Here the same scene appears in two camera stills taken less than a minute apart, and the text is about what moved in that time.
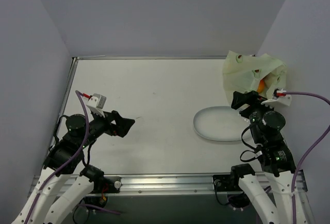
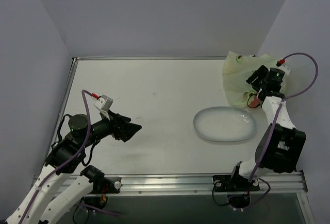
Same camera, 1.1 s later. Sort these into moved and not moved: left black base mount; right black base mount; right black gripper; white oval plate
Moved: right black gripper
Not moved: left black base mount; right black base mount; white oval plate
